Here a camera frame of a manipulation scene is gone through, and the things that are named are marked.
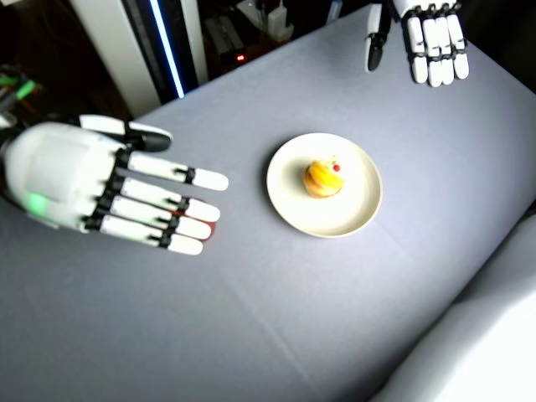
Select yellow toy cupcake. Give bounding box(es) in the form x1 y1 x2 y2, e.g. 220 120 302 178
303 154 346 199

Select cream round plate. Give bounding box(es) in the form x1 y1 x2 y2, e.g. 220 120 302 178
265 132 384 239

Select white box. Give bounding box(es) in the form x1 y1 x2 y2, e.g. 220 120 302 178
245 0 295 42

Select black device with red light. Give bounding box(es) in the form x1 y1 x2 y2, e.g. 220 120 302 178
204 15 253 67

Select blue light strip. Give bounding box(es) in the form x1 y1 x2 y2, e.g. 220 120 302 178
148 0 187 99

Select white rounded robot shell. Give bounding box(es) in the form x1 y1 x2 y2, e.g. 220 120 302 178
368 215 536 402

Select grey table cloth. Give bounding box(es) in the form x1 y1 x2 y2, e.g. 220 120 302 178
0 3 536 402

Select white column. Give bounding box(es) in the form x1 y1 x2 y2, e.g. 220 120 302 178
69 0 165 119

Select green cables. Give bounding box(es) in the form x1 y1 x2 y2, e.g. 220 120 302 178
0 64 44 115

